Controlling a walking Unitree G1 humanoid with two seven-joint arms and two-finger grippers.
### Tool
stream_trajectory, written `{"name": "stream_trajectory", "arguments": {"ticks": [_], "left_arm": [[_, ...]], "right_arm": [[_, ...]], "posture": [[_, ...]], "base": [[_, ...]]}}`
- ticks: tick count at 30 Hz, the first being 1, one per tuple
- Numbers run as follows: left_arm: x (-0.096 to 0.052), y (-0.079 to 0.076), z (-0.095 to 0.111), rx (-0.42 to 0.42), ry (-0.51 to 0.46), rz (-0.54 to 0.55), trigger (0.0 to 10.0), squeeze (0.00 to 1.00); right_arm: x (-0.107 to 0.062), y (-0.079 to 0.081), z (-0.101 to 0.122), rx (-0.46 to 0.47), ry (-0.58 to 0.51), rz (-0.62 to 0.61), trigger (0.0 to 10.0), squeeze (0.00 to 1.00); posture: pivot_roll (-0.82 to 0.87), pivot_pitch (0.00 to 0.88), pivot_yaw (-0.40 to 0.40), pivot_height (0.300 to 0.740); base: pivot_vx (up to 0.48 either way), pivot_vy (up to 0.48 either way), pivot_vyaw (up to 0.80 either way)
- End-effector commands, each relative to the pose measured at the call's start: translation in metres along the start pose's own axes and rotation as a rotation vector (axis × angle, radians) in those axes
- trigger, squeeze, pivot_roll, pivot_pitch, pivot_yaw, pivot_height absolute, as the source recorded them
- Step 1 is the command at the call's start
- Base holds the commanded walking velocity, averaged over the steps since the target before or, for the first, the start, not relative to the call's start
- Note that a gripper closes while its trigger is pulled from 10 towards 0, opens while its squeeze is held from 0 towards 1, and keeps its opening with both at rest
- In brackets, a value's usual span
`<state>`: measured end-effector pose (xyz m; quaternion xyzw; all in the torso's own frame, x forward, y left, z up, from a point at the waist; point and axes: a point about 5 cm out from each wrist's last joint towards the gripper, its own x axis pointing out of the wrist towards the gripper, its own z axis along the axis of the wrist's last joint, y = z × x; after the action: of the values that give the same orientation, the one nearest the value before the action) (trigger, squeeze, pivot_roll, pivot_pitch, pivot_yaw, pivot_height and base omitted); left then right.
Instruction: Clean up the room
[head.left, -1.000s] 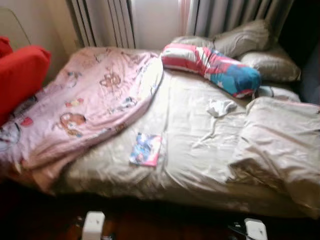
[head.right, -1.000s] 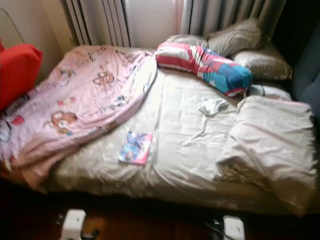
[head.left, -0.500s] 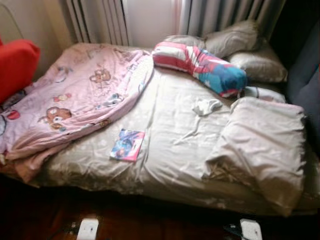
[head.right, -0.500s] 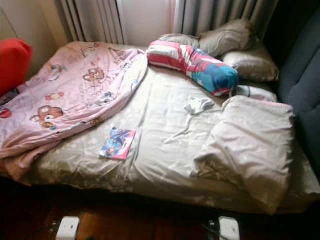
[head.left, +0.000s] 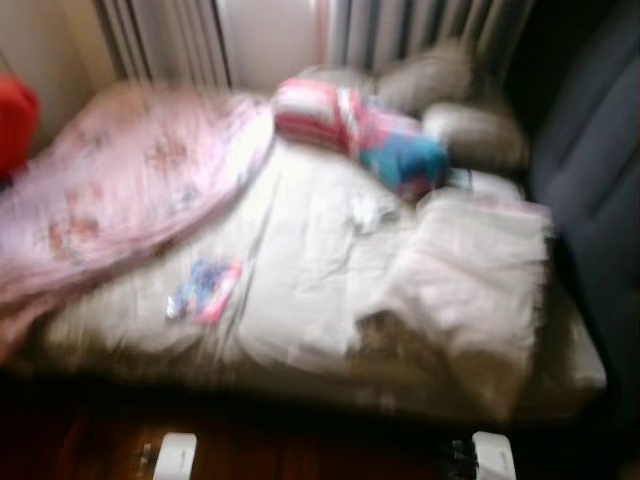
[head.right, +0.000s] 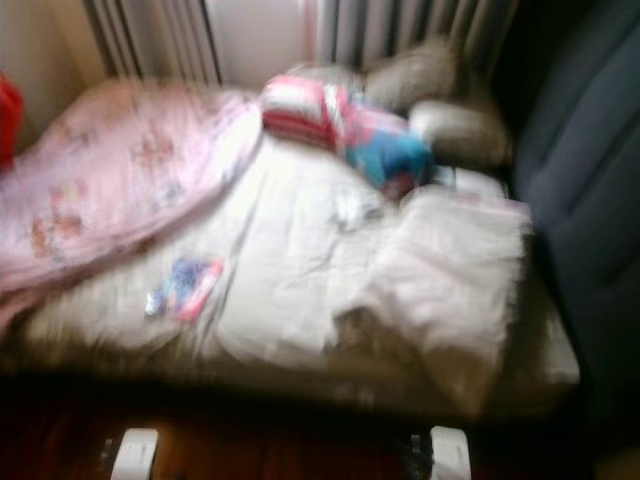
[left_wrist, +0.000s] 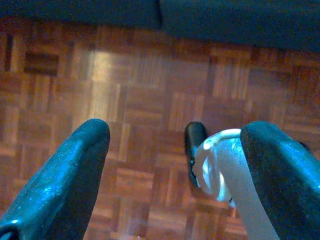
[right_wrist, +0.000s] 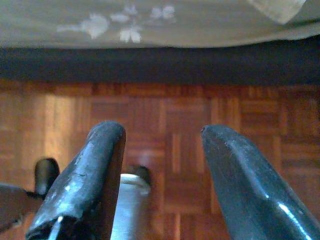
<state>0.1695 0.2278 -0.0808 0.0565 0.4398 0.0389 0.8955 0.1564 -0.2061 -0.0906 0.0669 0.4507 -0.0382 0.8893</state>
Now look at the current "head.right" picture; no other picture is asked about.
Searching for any pink bear print quilt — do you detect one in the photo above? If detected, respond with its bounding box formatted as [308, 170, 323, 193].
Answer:
[0, 80, 266, 341]

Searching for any grey striped curtain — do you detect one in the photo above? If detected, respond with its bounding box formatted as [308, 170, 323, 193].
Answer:
[315, 0, 521, 73]
[82, 0, 223, 86]

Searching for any anime cover book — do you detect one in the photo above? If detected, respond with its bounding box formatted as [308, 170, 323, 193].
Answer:
[145, 256, 226, 323]

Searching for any striped blue star bolster pillow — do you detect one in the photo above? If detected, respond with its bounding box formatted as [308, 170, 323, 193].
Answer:
[260, 75, 436, 196]

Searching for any beige floral duvet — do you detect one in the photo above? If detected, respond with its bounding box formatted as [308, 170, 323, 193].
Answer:
[335, 185, 533, 421]

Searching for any white patterned pillow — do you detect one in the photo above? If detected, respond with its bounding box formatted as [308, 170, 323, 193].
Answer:
[440, 165, 511, 199]

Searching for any beige floral bedsheet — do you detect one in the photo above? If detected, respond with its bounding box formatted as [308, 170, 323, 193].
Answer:
[10, 140, 581, 421]

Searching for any white sock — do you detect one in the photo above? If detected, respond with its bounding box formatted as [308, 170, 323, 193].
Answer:
[332, 188, 386, 231]

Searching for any red sofa cushion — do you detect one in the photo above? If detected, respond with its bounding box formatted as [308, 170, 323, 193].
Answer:
[0, 75, 26, 171]

